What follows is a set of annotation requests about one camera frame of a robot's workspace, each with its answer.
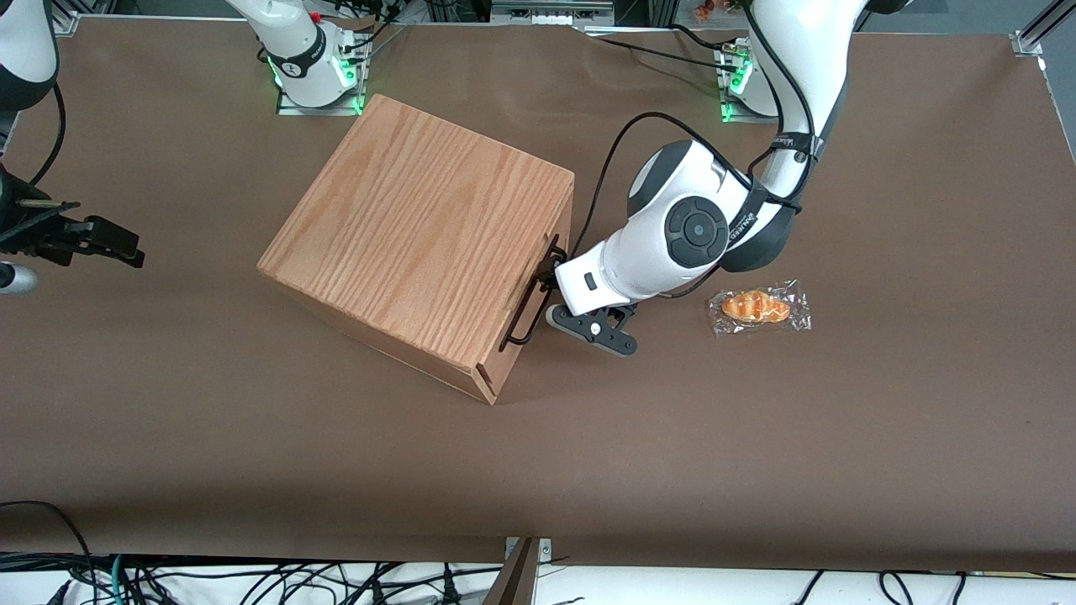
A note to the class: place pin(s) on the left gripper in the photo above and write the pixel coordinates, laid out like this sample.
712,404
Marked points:
551,270

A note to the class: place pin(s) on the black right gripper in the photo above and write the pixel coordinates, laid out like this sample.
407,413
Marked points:
18,223

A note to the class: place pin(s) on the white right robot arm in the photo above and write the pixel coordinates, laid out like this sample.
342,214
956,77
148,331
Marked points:
294,50

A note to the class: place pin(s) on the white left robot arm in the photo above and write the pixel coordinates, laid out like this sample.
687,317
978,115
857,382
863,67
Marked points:
698,218

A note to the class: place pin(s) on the oak wood drawer cabinet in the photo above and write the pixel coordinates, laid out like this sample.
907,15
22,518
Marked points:
420,227

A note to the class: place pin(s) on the bread roll in clear wrapper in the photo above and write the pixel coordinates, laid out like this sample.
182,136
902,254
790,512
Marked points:
756,306

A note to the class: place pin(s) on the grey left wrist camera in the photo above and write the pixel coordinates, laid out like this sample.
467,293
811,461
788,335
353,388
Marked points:
593,329

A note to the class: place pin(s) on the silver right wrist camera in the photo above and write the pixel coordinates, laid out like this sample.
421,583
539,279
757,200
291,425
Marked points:
17,279

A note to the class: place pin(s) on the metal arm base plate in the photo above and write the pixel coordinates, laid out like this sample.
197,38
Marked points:
744,118
319,107

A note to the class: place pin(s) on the metal table edge bracket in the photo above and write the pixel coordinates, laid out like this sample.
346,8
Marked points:
542,550

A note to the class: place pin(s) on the metal table corner bracket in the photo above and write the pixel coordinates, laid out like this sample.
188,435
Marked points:
1027,44

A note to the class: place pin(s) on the aluminium frame rail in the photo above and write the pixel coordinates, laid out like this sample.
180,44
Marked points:
1051,18

